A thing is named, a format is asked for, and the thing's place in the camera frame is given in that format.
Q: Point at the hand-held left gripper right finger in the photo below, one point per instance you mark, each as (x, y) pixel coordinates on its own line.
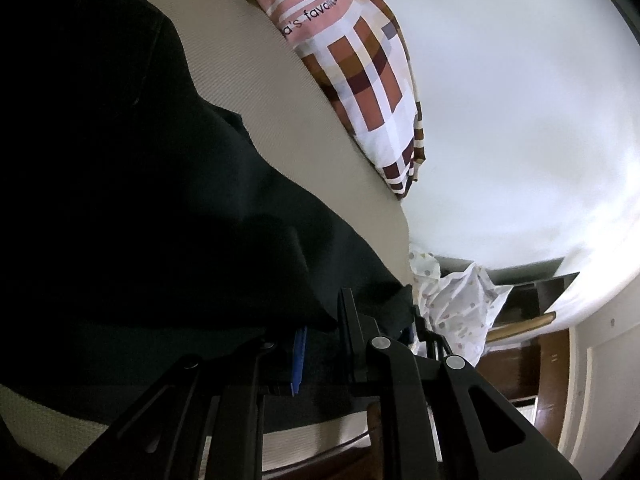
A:
(382, 365)

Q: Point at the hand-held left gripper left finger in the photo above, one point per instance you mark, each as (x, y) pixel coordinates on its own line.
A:
(298, 362)

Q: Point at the black pants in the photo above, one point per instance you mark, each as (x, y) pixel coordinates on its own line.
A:
(150, 210)

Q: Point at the white dotted cloth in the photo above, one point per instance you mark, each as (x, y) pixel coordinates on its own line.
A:
(455, 305)

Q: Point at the dark wooden furniture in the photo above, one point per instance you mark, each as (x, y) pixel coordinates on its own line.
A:
(515, 370)

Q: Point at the beige bed mattress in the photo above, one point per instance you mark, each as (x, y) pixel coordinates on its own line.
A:
(300, 150)

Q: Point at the white panelled door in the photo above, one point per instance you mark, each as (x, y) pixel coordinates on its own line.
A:
(605, 360)

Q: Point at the brown checked pillow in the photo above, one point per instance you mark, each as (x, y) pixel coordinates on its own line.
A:
(360, 75)

